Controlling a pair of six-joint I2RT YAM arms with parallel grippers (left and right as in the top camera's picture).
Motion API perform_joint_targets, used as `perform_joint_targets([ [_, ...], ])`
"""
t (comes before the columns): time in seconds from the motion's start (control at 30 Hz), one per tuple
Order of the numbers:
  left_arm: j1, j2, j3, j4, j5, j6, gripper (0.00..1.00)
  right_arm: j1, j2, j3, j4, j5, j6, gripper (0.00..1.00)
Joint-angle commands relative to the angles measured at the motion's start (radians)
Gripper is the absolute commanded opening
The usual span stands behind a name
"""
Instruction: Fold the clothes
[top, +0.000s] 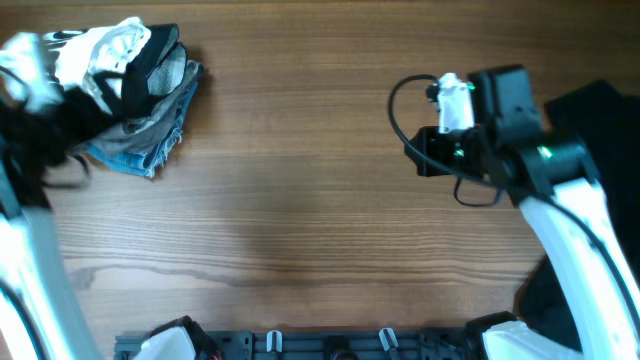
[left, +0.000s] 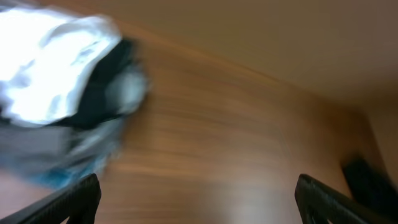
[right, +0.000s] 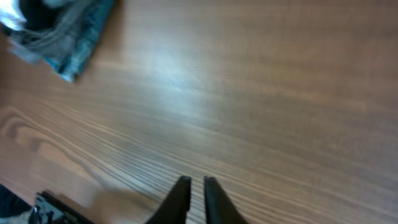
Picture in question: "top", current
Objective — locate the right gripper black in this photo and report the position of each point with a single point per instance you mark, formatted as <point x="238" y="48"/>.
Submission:
<point x="430" y="137"/>

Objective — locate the white t-shirt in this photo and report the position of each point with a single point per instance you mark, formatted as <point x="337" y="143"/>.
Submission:
<point x="81" y="54"/>

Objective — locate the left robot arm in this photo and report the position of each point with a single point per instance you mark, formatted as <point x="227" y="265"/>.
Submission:
<point x="40" y="315"/>

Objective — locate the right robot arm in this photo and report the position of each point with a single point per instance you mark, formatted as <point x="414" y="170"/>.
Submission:
<point x="490" y="132"/>

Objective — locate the black garment at right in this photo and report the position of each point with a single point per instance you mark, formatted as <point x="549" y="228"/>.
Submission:
<point x="608" y="122"/>

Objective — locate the folded black garment on stack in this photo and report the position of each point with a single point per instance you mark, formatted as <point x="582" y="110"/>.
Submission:
<point x="149" y="78"/>

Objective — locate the folded blue denim shorts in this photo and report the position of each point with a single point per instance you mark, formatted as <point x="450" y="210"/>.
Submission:
<point x="154" y="144"/>

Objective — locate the folded grey garment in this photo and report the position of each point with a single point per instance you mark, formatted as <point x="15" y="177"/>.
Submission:
<point x="121" y="136"/>

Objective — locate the right white rail clip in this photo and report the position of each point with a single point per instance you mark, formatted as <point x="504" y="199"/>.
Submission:
<point x="388" y="339"/>

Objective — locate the white rail clip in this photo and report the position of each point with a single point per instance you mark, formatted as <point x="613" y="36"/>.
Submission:
<point x="388" y="339"/>
<point x="274" y="342"/>

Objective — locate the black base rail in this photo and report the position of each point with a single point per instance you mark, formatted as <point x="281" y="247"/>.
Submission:
<point x="426" y="344"/>

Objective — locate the left white rail clip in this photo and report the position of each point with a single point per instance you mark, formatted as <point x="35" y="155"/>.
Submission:
<point x="274" y="342"/>

